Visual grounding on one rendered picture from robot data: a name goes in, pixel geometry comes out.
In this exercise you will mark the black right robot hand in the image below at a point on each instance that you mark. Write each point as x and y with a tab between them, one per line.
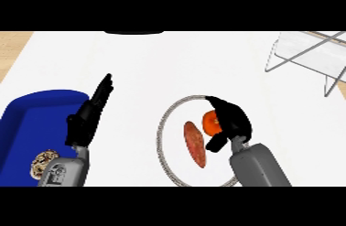
233	116

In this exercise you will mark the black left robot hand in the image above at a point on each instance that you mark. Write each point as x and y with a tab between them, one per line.
88	116

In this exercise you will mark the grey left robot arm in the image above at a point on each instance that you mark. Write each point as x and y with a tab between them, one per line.
66	170

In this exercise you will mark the orange round squash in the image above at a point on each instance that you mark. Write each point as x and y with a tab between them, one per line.
211	123

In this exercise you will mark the white round placemat grey rim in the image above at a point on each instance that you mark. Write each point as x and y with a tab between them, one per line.
178	162

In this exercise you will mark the reddish brown sweet potato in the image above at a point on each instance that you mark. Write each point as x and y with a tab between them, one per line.
196	144

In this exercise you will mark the blue rectangular tray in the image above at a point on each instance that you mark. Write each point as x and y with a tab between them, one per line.
35	135

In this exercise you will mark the brown speckled round food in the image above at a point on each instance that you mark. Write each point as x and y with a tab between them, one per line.
42	164

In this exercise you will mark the black round object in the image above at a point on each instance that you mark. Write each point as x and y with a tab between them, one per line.
134	32

